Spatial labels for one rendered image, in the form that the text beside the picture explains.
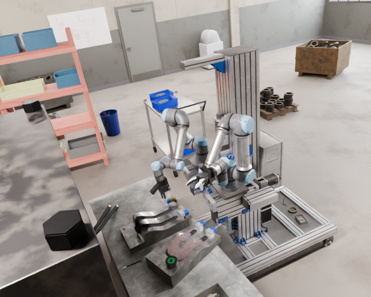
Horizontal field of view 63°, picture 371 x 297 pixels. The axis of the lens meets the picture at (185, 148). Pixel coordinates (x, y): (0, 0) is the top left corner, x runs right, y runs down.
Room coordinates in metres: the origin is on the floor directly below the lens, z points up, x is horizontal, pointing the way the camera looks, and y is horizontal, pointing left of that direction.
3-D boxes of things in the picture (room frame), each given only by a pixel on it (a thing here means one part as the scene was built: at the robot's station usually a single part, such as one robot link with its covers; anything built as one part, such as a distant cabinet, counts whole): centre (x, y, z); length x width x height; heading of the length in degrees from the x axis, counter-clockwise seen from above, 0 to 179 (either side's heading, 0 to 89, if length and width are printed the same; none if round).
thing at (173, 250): (1.57, 0.11, 0.90); 0.26 x 0.18 x 0.08; 132
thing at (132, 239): (1.85, 0.33, 0.87); 0.50 x 0.26 x 0.14; 115
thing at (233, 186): (1.97, -0.31, 1.09); 0.15 x 0.15 x 0.10
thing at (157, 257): (1.56, 0.11, 0.86); 0.50 x 0.26 x 0.11; 132
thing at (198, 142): (2.44, -0.14, 1.20); 0.13 x 0.12 x 0.14; 58
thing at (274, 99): (5.90, -1.82, 0.20); 1.11 x 0.78 x 0.40; 18
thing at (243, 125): (1.87, -0.41, 1.41); 0.15 x 0.12 x 0.55; 45
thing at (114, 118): (5.71, 1.43, 0.25); 0.41 x 0.37 x 0.50; 56
